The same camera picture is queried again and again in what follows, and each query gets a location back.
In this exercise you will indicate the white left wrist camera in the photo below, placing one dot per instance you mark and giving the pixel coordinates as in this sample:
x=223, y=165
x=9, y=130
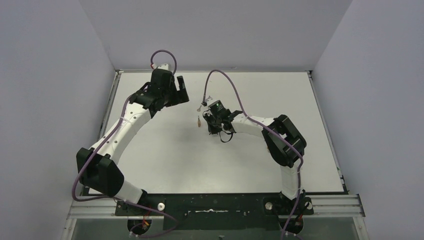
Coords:
x=163, y=66

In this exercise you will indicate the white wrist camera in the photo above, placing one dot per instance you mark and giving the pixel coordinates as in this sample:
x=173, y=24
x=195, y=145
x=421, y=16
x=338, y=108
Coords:
x=208, y=101
x=163, y=66

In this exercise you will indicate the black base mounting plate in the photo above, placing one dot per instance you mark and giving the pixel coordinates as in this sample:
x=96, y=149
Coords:
x=219, y=211

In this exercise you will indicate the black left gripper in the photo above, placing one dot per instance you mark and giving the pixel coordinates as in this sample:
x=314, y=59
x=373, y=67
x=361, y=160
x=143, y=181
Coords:
x=175, y=94

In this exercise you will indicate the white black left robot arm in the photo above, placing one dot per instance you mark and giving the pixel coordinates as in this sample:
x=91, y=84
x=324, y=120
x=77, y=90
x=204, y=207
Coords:
x=98, y=165

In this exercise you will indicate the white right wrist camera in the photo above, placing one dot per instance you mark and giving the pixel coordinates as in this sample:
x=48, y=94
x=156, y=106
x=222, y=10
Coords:
x=208, y=101

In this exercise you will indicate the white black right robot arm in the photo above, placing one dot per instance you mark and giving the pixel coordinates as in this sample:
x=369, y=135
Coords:
x=283, y=140

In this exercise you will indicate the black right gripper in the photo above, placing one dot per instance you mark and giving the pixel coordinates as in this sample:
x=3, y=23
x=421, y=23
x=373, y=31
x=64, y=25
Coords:
x=209, y=116

